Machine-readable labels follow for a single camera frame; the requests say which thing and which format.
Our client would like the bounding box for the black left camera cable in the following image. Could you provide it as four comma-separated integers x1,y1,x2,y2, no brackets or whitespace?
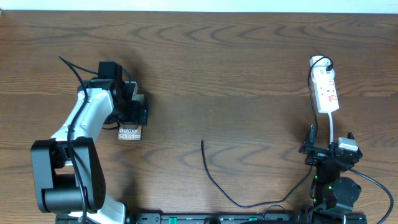
58,55,100,224

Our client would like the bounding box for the white power strip cord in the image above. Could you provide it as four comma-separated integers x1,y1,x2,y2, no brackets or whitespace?
327,111,335,144

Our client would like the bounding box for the white power strip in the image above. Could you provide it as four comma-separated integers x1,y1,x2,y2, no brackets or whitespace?
310,55,339,114

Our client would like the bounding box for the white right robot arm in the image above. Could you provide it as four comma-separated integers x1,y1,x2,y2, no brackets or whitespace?
293,126,368,224

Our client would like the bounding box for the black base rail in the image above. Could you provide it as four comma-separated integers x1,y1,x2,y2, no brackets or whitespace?
124,211,368,224

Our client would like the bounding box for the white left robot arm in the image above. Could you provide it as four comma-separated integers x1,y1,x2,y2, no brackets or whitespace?
30,61,148,224

